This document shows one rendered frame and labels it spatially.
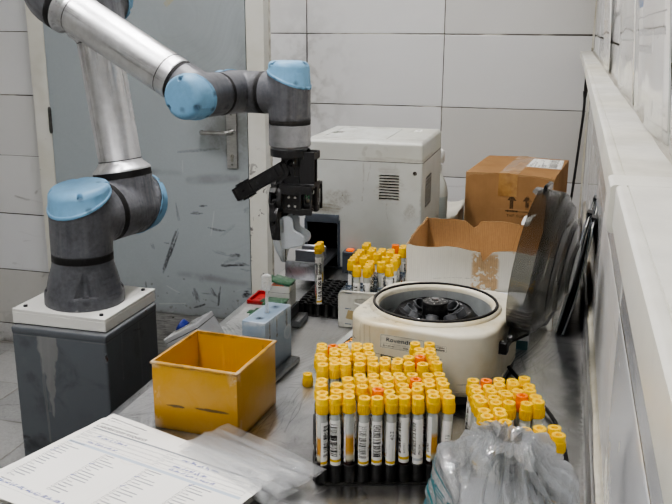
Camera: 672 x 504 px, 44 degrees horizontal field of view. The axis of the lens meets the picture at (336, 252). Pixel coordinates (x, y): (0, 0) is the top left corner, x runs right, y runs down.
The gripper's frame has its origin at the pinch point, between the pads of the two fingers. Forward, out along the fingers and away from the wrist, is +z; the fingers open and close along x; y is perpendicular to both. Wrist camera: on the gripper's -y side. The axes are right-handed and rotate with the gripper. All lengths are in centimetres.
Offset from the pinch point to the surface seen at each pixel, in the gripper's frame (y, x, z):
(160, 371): -1.5, -46.3, 4.6
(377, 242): 10.2, 37.8, 6.3
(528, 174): 41, 76, -5
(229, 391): 8.9, -47.0, 5.9
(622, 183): 53, -97, -33
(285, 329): 7.8, -20.2, 6.8
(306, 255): -3.1, 26.3, 7.3
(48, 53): -155, 164, -30
